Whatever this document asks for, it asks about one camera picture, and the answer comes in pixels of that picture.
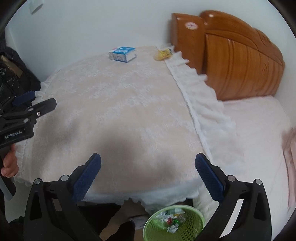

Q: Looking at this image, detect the blue white milk carton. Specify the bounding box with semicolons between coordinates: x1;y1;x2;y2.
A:
108;46;137;63

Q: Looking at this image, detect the yellow candy wrapper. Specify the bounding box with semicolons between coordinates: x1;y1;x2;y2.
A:
154;48;173;61

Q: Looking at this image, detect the person's left hand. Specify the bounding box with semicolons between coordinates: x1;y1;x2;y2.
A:
1;144;19;178

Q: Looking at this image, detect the black jacket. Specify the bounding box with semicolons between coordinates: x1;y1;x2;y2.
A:
0;32;41;102

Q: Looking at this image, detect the green plastic waste basket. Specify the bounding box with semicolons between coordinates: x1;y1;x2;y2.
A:
142;205;205;241

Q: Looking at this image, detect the folded pink blanket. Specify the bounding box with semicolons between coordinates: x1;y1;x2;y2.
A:
283;127;295;208

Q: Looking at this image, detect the wooden bed headboard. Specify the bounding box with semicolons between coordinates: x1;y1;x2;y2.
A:
171;10;285;101

